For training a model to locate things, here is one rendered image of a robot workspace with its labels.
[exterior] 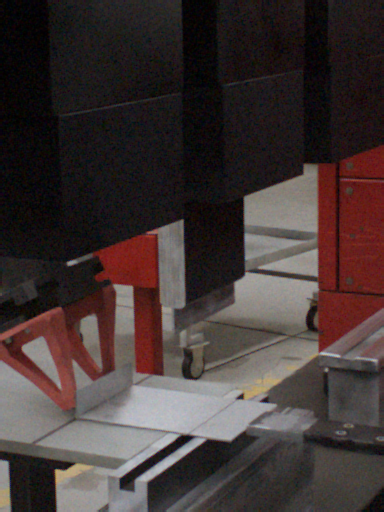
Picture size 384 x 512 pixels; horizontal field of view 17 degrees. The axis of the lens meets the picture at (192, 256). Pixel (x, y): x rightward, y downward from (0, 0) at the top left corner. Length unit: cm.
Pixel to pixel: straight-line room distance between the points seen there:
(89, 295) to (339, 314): 86
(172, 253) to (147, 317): 201
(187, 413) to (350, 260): 87
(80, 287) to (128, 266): 180
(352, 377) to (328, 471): 10
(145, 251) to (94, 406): 178
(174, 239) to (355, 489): 38
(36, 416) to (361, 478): 35
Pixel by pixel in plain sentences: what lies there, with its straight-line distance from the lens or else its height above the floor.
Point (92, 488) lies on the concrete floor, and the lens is 355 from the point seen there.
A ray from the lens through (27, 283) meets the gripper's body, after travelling 97.
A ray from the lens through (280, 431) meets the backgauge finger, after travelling 95.
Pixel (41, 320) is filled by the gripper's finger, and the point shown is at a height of 108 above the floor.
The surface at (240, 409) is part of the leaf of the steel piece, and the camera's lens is 100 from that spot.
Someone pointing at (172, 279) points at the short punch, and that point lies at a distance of 90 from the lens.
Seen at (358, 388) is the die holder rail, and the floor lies 93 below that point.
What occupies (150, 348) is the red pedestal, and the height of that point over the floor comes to 52.
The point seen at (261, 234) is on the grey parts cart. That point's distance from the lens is 518.
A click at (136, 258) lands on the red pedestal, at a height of 74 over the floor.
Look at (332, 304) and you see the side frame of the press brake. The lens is 185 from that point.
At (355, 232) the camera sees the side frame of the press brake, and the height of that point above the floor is 98.
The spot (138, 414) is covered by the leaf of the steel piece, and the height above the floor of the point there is 100.
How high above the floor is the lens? 132
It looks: 12 degrees down
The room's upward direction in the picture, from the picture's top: 1 degrees counter-clockwise
